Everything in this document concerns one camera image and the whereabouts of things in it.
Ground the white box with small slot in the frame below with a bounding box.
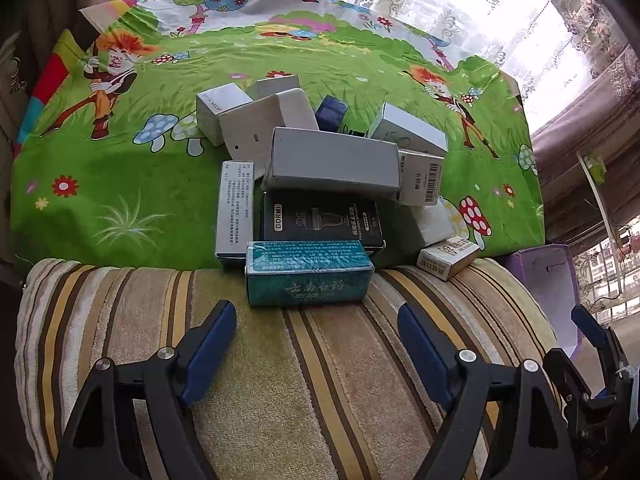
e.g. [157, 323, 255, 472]
[219, 88, 321, 163]

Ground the green tissue pack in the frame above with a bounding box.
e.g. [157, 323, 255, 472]
[585, 155, 608, 186]

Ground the white box with barcode label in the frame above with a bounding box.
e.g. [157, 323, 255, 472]
[397, 149, 445, 207]

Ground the large grey cardboard box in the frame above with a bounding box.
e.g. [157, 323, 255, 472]
[262, 126, 401, 203]

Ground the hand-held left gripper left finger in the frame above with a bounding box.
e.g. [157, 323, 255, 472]
[54, 300, 238, 480]

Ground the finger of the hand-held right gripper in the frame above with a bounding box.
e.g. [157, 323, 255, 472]
[542, 347, 596, 406]
[571, 305, 632, 396]

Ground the silver box with line drawing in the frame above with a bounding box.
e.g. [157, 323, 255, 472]
[369, 102, 449, 158]

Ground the green cartoon printed blanket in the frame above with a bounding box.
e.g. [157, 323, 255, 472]
[12, 0, 546, 271]

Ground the long white text-printed box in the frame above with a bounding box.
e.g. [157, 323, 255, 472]
[215, 160, 266, 260]

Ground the purple storage box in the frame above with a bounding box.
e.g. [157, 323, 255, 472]
[500, 244, 586, 361]

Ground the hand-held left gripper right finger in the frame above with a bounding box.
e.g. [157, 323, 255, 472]
[397, 304, 568, 480]

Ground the floral sheer curtain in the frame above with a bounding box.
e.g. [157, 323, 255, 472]
[540, 0, 640, 76]

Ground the small silver box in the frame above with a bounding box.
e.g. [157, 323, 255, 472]
[246, 74, 302, 102]

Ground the white and grey box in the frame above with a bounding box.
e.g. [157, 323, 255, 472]
[195, 82, 253, 147]

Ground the small dark blue box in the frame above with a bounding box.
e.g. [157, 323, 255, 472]
[315, 94, 349, 133]

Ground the plain white cardboard box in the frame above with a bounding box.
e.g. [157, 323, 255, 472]
[395, 199, 473, 256]

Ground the white lace curtain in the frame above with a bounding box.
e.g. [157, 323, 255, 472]
[135, 0, 601, 86]

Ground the black cardboard box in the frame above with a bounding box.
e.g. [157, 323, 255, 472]
[260, 189, 386, 252]

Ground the teal cardboard box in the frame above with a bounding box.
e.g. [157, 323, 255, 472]
[244, 240, 376, 307]

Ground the small tan and white box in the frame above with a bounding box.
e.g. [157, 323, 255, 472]
[416, 236, 481, 282]

